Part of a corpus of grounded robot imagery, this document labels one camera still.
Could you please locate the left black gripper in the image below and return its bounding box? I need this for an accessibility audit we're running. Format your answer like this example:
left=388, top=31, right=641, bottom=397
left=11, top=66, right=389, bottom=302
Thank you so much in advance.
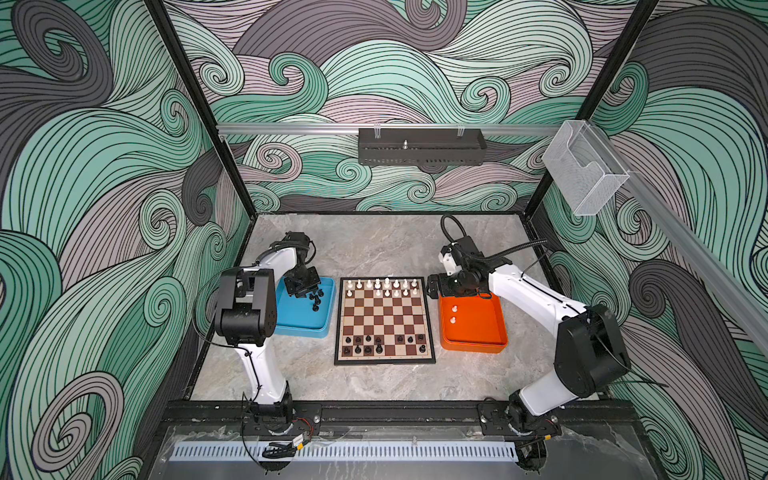
left=283, top=266, right=320, bottom=298

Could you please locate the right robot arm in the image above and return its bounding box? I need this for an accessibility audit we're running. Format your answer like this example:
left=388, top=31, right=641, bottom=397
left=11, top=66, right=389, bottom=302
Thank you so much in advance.
left=427, top=215, right=631, bottom=418

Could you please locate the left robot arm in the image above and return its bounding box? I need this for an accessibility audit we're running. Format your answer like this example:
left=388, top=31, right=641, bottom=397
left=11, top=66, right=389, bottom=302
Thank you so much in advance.
left=213, top=231, right=323, bottom=418

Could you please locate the folding chess board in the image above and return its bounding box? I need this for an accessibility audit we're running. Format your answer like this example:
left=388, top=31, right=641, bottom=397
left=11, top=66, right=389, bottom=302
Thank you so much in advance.
left=334, top=277, right=436, bottom=366

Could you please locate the blue plastic tray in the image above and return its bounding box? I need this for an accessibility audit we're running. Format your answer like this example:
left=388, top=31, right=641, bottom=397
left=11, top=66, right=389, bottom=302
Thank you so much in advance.
left=275, top=277, right=336, bottom=338

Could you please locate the orange plastic tray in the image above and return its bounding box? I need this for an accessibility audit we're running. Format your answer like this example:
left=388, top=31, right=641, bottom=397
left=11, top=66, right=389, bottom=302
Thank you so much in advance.
left=438, top=294, right=508, bottom=354

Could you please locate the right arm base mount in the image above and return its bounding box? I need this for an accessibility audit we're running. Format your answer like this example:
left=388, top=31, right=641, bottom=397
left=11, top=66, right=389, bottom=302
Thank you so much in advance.
left=477, top=399, right=562, bottom=440

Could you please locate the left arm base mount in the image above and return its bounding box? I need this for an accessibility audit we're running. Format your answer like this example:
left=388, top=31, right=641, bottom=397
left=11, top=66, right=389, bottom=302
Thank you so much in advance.
left=241, top=401, right=322, bottom=438

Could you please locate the black perforated wall shelf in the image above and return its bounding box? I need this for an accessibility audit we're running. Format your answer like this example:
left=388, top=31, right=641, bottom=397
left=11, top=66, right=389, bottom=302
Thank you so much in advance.
left=357, top=129, right=488, bottom=171

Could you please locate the clear plastic wall bin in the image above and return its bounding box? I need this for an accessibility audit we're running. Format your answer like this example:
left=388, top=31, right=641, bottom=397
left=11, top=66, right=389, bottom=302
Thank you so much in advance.
left=542, top=120, right=629, bottom=217

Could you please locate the white slotted cable duct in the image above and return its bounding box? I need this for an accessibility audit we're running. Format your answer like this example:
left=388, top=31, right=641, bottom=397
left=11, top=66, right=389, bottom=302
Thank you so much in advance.
left=167, top=440, right=518, bottom=463

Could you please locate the aluminium rail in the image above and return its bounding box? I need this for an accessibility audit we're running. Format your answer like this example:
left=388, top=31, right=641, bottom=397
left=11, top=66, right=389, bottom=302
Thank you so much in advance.
left=217, top=122, right=560, bottom=137

